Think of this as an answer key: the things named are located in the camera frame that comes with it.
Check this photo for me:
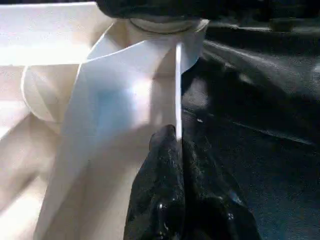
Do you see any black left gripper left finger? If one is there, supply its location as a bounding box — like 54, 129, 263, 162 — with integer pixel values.
124, 124, 188, 240

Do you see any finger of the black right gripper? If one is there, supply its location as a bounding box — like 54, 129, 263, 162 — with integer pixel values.
96, 0, 211, 21

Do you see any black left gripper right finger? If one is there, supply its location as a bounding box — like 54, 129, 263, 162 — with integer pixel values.
181, 136, 262, 240

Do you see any white plastic table leg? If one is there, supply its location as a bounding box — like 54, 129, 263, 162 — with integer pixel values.
129, 15, 198, 35

